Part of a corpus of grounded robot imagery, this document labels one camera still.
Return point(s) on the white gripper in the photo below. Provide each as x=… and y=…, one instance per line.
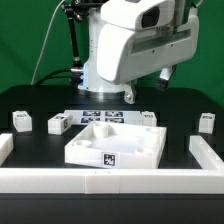
x=124, y=55

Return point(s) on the white square tabletop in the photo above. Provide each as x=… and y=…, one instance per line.
x=117, y=145

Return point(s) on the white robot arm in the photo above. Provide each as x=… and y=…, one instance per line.
x=164, y=16

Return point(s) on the white tag sheet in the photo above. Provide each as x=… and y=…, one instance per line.
x=84, y=117

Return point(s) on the white U-shaped fence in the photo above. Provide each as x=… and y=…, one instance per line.
x=207, y=179

